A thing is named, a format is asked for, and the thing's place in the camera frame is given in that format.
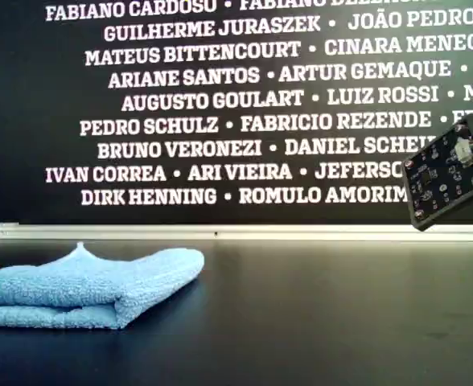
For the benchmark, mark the light blue microfibre cloth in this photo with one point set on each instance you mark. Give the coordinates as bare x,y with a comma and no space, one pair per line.
79,289

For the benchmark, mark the black banner with white names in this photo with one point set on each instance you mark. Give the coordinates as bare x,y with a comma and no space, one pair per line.
39,120

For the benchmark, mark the aluminium rail under banner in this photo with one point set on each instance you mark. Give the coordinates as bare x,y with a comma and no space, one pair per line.
260,232

